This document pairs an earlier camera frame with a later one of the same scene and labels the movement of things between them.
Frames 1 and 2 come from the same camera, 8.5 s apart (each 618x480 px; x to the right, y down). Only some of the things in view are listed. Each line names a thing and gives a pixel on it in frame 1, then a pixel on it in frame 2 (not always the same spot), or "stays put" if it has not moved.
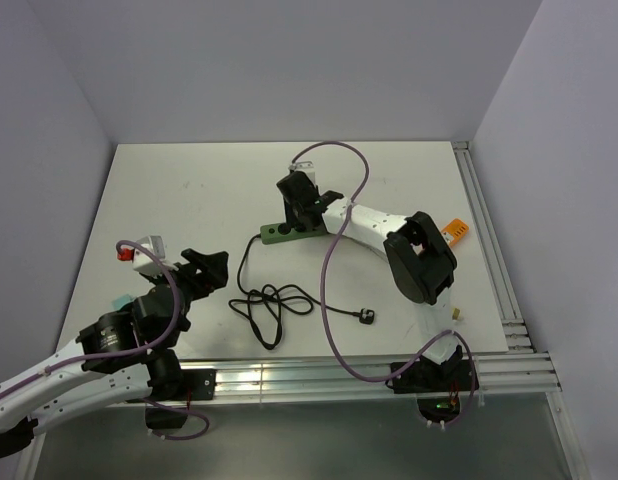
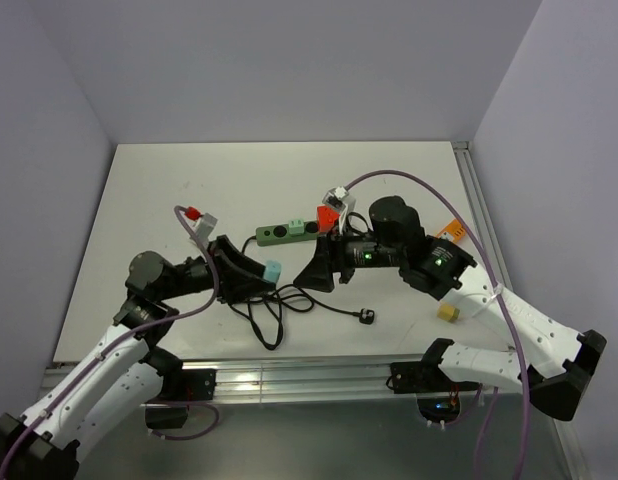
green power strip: [280, 232] stays put
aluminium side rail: [519, 340] stays put
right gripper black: [292, 219] → [318, 274]
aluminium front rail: [508, 380] stays put
